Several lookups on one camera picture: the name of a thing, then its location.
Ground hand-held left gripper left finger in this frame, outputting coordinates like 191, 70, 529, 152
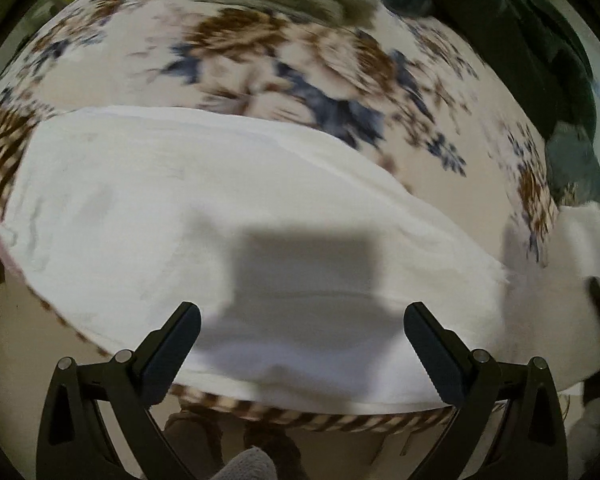
36, 302, 202, 480

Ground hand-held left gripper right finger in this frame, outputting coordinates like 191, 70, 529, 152
403, 302, 569, 480

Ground white pants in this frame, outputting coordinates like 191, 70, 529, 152
0, 105, 511, 407

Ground white fluffy cloth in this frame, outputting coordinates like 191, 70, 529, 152
500, 202, 600, 396

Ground dark brown slipper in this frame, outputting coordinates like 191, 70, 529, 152
164, 406, 226, 480
242, 422, 308, 480

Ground grey knit cloth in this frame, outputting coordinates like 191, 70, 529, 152
215, 447, 277, 480

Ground green patterned cloth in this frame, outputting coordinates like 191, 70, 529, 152
545, 122, 600, 208

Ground dark green clothing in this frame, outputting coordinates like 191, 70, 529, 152
380, 0, 598, 141

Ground floral printed blanket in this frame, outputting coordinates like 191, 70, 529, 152
0, 0, 561, 436

